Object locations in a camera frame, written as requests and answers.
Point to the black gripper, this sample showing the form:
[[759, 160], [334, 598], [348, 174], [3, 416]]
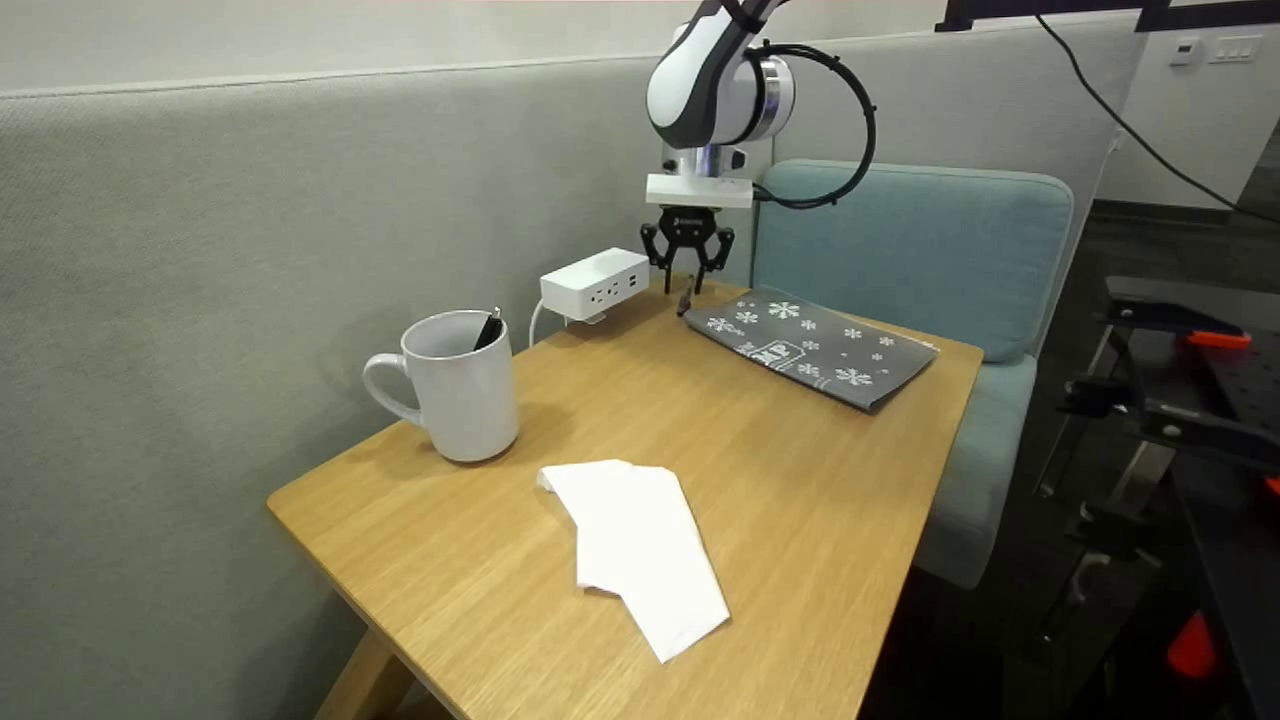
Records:
[[690, 229]]

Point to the white folded tissue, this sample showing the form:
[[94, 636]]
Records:
[[641, 544]]

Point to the dark purple pen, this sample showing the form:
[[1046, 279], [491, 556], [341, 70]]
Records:
[[685, 302]]

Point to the grey snowflake folder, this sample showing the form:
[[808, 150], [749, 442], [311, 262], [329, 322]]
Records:
[[812, 347]]

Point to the white power strip box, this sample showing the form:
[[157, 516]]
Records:
[[598, 281]]

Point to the black tripod stand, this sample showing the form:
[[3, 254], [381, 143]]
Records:
[[1146, 425]]

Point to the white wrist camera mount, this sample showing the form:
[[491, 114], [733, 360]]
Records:
[[703, 188]]

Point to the black overhead mounting bar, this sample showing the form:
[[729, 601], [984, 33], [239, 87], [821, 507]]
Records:
[[1064, 15]]

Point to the dark item inside cup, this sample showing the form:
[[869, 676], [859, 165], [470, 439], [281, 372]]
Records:
[[491, 329]]

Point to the white ceramic cup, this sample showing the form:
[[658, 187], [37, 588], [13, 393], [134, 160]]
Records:
[[461, 393]]

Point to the teal upholstered chair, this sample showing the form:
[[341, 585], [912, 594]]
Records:
[[932, 267]]

